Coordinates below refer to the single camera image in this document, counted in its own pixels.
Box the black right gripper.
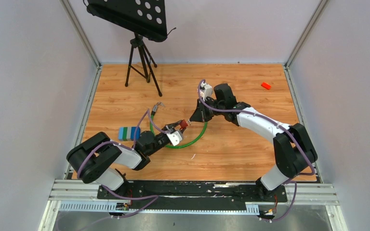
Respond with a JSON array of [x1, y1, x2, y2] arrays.
[[189, 97, 224, 123]]

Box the red cable lock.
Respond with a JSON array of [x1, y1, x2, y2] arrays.
[[179, 120, 189, 132]]

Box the green cable lock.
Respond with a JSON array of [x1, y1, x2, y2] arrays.
[[150, 105, 208, 149]]

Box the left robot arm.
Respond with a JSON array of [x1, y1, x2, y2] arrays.
[[66, 120, 188, 199]]

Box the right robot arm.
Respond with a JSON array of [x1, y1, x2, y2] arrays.
[[189, 79, 318, 201]]

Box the blue green striped block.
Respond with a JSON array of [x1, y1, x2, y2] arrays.
[[118, 127, 141, 141]]

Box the small red brick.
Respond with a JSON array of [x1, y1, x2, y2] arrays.
[[261, 82, 272, 90]]

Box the black tripod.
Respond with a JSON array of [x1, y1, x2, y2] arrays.
[[124, 33, 163, 97]]

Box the black perforated stand tray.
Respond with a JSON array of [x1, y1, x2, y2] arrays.
[[85, 0, 169, 42]]

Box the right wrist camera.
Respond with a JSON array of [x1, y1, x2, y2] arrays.
[[199, 82, 213, 101]]

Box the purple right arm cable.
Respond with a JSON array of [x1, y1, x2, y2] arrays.
[[197, 79, 317, 223]]

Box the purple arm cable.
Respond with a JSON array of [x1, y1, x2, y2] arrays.
[[197, 79, 317, 223], [76, 108, 173, 220]]

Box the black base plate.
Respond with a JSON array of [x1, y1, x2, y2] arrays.
[[115, 180, 288, 210]]

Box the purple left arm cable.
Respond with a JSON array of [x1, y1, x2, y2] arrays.
[[76, 108, 173, 220]]

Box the white slotted cable duct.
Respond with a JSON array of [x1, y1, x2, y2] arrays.
[[58, 201, 260, 215]]

